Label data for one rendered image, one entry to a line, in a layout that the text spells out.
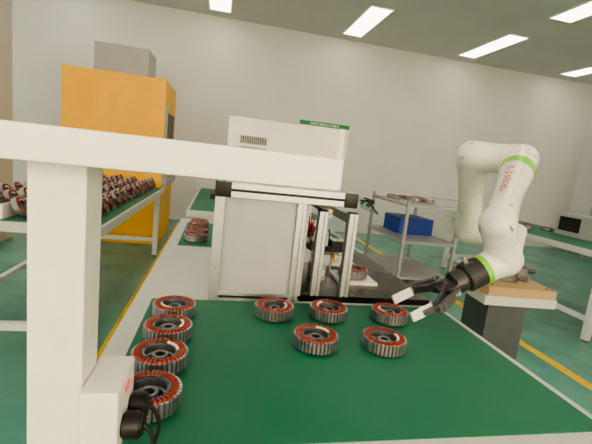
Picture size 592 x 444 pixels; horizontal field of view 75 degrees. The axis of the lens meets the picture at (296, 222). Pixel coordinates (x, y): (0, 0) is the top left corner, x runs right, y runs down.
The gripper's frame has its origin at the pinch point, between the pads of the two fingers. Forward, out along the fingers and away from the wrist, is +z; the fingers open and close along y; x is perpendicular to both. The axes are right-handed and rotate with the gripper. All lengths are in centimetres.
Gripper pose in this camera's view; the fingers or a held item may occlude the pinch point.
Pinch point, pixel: (404, 307)
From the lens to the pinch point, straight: 125.4
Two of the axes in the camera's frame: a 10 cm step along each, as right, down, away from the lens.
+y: 1.4, 1.7, -9.7
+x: 4.0, 8.9, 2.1
